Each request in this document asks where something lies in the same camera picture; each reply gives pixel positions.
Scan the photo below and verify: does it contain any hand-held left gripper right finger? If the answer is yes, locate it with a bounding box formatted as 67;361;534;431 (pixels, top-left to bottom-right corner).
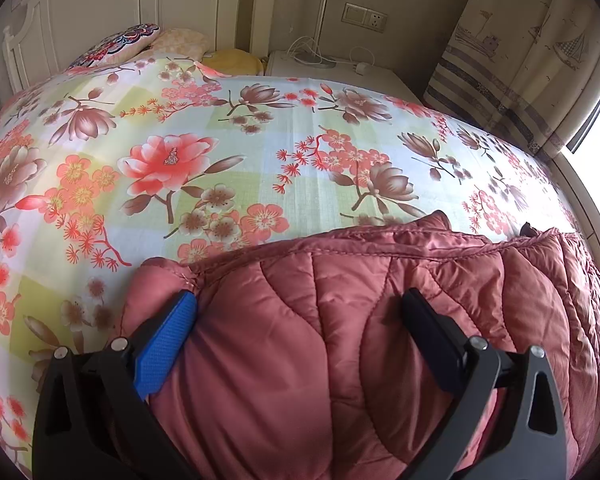
399;289;568;480

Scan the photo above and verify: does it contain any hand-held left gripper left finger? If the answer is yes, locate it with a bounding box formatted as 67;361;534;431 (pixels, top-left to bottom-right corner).
31;290;199;480

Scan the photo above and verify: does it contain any pink quilted jacket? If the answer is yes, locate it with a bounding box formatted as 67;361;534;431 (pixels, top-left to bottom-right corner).
107;210;600;480

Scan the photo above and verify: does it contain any dark framed window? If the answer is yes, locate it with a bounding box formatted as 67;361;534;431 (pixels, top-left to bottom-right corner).
565;10;600;201

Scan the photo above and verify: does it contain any printed beige curtain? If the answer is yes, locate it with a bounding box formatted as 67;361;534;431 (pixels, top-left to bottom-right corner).
424;0;600;161

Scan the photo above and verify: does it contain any floral bed sheet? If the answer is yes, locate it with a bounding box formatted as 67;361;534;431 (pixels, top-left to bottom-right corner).
0;57;596;480

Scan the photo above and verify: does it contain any white nightstand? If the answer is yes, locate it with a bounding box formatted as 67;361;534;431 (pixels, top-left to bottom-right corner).
266;50;428;106

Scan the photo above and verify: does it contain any yellow pillow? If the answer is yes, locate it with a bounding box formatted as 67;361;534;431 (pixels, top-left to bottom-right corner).
200;48;265;77

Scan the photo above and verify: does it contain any dark patterned pillow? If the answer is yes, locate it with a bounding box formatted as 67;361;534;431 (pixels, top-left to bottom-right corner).
67;23;160;68

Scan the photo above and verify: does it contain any peach pillow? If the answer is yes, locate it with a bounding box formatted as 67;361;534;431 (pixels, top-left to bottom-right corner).
150;28;213;61

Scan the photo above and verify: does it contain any slim metal pole lamp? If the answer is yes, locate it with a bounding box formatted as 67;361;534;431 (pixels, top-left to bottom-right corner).
287;0;337;67

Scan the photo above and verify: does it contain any white wooden headboard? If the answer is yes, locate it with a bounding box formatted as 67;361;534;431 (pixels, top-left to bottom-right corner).
2;0;281;93

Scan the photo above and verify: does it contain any wall socket plate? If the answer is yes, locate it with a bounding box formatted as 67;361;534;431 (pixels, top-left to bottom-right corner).
342;2;388;34

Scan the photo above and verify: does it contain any white cable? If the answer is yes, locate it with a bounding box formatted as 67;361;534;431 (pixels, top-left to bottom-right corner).
286;36;376;73

